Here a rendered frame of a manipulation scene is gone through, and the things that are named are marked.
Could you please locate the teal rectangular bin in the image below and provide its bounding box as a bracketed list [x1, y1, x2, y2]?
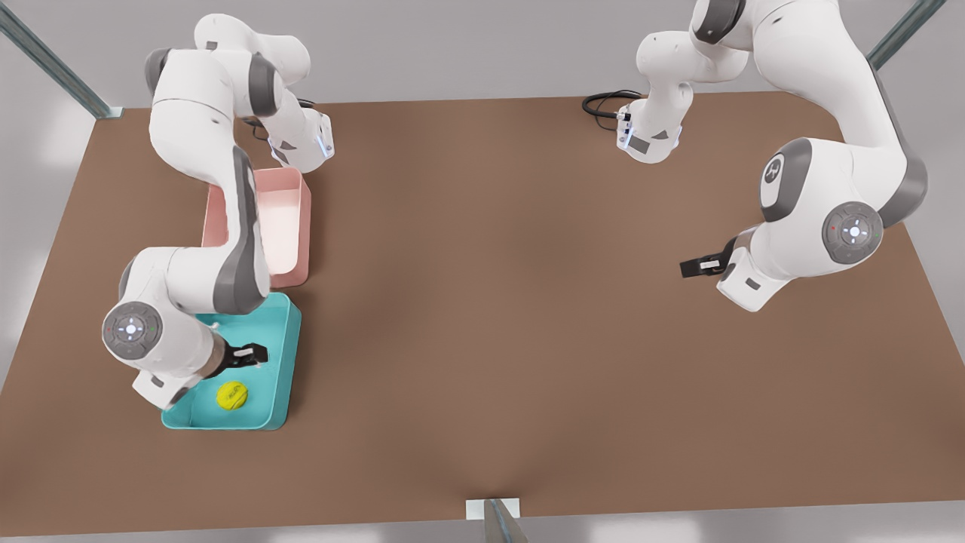
[161, 292, 302, 431]

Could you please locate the yellow ball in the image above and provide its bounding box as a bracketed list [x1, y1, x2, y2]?
[216, 381, 250, 412]

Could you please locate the pink rectangular bin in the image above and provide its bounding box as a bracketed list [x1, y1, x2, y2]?
[201, 167, 312, 289]

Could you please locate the black cable loop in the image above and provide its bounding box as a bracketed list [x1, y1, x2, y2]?
[582, 90, 644, 132]

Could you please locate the silver frame post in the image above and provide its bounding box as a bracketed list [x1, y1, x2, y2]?
[0, 4, 123, 120]
[465, 498, 528, 543]
[867, 0, 948, 70]

